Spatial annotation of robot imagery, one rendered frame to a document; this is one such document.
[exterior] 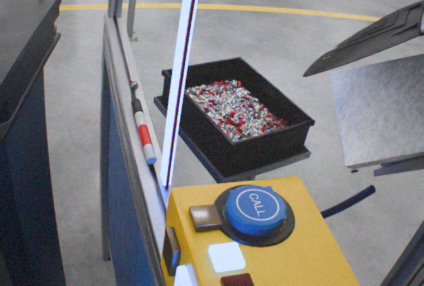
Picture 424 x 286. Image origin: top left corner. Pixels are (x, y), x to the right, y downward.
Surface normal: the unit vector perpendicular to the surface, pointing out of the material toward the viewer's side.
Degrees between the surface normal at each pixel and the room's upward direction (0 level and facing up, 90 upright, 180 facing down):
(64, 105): 0
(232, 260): 0
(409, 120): 55
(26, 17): 1
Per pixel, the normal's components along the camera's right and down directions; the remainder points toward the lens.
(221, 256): 0.15, -0.79
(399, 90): -0.42, -0.13
